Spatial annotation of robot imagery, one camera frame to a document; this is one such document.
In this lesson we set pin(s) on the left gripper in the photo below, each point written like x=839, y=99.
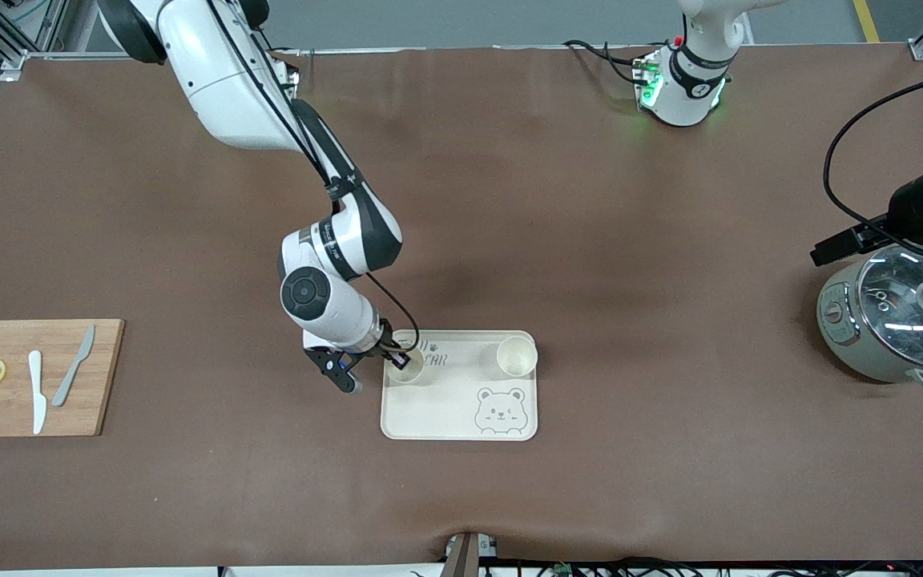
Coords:
x=900, y=213

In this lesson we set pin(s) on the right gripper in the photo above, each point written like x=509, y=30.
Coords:
x=388, y=347

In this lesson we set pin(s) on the white IKEA cup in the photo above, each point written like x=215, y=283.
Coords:
x=517, y=356
x=412, y=373

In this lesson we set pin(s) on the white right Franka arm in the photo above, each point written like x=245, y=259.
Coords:
x=221, y=80

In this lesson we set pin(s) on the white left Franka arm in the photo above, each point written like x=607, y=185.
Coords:
x=690, y=80

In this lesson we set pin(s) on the cream bear print tray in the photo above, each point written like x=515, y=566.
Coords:
x=437, y=409

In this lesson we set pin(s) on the glass pot lid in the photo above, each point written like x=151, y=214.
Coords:
x=902, y=312

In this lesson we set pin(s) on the sage green electric pot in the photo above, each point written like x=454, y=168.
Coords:
x=846, y=336

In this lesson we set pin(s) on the grey plastic knife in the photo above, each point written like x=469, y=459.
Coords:
x=73, y=369

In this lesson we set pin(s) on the white plastic knife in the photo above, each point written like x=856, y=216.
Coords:
x=37, y=393

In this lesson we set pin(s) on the bamboo cutting board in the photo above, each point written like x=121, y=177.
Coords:
x=5, y=417

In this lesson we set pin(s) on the table edge clamp bracket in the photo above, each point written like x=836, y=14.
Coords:
x=468, y=554

